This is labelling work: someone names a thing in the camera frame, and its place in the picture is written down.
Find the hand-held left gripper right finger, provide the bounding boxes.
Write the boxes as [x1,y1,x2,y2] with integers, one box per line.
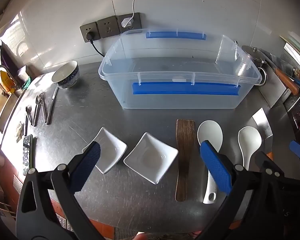
[197,140,282,240]

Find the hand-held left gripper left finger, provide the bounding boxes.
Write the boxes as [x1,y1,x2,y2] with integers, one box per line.
[16,141,102,240]

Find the wooden spatula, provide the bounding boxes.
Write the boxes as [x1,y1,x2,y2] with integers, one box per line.
[175,119,196,202]

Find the clear plastic container blue handles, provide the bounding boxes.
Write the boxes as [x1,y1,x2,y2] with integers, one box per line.
[98,27,263,110]

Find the white rice spoon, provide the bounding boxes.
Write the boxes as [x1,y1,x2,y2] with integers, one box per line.
[237,126,262,172]
[197,120,223,204]

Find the white square dish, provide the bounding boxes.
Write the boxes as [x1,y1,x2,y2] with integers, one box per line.
[82,127,128,175]
[123,132,179,185]

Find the steel cleaver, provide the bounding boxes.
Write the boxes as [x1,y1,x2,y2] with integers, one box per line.
[252,107,273,138]

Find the phone with patterned case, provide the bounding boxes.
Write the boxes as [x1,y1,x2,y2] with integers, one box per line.
[22,134,33,176]

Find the steel table knife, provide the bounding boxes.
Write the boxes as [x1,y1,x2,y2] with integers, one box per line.
[46,86,59,125]

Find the steel fork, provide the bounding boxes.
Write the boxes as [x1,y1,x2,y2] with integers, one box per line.
[40,92,48,124]

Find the small pale lumpy object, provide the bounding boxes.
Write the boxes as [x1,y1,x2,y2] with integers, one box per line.
[16,122,24,143]

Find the small steel spoon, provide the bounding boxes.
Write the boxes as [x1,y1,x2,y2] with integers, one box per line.
[25,105,32,135]

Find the blue and white bowl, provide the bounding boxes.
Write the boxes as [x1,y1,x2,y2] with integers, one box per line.
[51,60,80,89]

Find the kitchen sink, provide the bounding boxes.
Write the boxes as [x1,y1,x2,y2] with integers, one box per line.
[0,94,18,134]

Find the steel pot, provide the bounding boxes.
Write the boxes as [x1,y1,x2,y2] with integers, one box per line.
[236,44,268,87]

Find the small dark box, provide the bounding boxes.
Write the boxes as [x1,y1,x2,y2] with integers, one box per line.
[16,65,35,83]

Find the yellow plastic object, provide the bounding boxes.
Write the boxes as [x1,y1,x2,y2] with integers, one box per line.
[0,70,15,93]

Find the dark purple cloth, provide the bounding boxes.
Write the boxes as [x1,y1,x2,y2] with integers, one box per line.
[1,42,18,73]

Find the wooden-handled knife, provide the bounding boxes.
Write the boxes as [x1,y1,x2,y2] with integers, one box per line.
[261,50,300,95]

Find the black plug with cable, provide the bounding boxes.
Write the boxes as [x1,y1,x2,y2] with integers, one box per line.
[86,32,106,57]

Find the grey wall socket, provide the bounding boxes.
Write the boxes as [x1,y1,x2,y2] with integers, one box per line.
[80,23,100,43]
[97,17,120,38]
[117,12,142,33]

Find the white charger with cable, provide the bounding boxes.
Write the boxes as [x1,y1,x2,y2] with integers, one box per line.
[121,0,137,29]

